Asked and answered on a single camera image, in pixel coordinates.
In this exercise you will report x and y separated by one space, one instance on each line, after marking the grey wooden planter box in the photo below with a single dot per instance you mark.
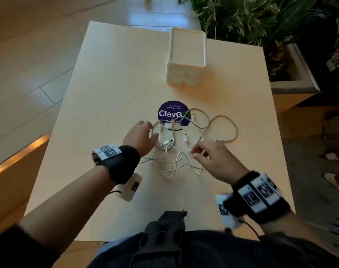
295 86

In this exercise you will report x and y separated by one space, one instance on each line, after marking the white shoe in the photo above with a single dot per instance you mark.
338 182
336 156

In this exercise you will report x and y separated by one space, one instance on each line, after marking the person's left hand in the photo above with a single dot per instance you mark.
140 138

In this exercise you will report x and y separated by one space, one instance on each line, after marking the person's right hand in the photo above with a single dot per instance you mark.
219 161

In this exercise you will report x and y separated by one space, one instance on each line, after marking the person's left forearm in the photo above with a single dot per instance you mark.
60 209

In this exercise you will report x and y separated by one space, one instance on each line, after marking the person's right forearm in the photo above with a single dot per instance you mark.
286 223

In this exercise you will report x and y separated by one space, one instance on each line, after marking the black left wristband with markers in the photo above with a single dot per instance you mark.
125 164

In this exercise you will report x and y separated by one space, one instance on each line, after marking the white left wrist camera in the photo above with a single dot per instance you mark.
130 188

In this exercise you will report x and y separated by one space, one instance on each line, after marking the black wristband with markers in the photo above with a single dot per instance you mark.
125 164
270 209

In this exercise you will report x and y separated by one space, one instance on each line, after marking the white plastic drawer box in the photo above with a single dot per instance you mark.
186 47

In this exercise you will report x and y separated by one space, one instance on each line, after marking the black chest harness mount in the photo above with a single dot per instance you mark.
164 231

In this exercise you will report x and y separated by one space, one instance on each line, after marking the brown wooden bench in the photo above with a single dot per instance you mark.
7 192

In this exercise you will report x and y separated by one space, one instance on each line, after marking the black right wristband with markers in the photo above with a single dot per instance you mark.
270 209

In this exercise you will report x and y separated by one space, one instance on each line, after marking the person's dark clothing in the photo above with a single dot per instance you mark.
214 251

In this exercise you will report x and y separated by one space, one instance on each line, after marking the green potted plants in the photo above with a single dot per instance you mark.
242 19

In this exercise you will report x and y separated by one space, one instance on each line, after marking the round purple sticker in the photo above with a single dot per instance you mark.
169 113

